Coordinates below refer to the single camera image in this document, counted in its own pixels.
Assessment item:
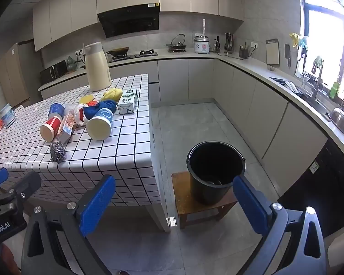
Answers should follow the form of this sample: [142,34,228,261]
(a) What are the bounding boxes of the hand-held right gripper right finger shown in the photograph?
[232,175,326,275]

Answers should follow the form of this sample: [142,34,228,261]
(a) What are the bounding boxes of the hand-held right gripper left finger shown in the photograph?
[21,174,116,275]

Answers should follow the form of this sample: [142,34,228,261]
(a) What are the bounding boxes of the steel wool scrubber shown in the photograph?
[50,141,67,164]

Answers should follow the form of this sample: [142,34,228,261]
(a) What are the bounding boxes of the black plastic bucket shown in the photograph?
[186,141,246,206]

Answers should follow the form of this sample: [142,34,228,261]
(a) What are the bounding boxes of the red paper cup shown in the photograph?
[39,116,63,143]

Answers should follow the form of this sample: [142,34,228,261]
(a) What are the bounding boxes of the orange snack packet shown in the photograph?
[57,114,76,144]

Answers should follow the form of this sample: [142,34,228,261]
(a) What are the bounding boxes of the cream cup with blue label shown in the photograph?
[86,108,114,141]

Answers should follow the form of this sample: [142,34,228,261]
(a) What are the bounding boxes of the blue paper cup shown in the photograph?
[48,103,66,120]

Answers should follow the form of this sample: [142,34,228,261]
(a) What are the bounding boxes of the clear plastic bag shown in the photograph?
[64,104,78,121]

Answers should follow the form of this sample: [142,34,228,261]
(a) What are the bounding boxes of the blue cloth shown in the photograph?
[83,100,117,120]

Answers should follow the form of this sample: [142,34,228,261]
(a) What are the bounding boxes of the green and white milk carton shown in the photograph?
[117,89,139,115]

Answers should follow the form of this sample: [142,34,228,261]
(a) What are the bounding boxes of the yellow cloth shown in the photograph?
[103,88,124,101]

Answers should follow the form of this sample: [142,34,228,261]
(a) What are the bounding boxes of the light blue tin can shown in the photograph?
[0,104,17,128]

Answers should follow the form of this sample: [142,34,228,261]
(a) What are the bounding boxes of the white checked tablecloth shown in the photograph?
[0,74,161,207]

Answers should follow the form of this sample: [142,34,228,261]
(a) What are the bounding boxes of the brown wooden stool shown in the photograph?
[171,172,238,230]

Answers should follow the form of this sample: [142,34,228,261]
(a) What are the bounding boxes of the white kitchen island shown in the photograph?
[147,74,172,232]

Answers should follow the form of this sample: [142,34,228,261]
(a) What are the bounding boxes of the black built-in dishwasher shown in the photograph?
[277,140,344,238]

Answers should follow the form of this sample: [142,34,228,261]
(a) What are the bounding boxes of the beige refrigerator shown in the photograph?
[0,43,31,108]

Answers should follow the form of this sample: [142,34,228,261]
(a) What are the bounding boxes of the black microwave oven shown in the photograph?
[40,60,68,84]

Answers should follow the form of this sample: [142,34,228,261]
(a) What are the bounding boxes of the metal mixing bowl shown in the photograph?
[326,107,344,136]

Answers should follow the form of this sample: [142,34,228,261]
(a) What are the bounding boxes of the steel kitchen sink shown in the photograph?
[271,76,333,115]

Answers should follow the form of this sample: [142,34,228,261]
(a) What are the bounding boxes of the cream thermos jug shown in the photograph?
[84,42,112,91]

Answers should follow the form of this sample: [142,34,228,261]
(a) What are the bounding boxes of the grey base cabinets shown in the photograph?
[38,57,329,190]

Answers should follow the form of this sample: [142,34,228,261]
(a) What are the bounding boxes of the metal kitchen faucet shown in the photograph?
[301,63,324,98]

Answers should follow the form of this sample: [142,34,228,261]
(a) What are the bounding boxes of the black wok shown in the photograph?
[107,47,130,57]

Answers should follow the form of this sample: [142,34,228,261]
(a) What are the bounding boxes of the beige cutting board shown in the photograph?
[265,38,280,65]

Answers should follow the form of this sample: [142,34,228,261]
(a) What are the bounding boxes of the black cleaver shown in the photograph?
[284,43,292,69]

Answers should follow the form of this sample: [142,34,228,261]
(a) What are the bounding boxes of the black gas stove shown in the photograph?
[107,51,159,63]

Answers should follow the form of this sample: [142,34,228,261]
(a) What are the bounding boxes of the white rice cooker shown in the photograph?
[193,34,211,54]

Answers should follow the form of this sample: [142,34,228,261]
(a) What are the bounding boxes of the yellow rubber glove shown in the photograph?
[289,32,302,48]

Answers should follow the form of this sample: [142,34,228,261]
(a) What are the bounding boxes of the black range hood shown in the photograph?
[97,3,160,39]

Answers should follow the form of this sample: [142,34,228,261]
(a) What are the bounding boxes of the kitchen window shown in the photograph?
[297,0,344,121]

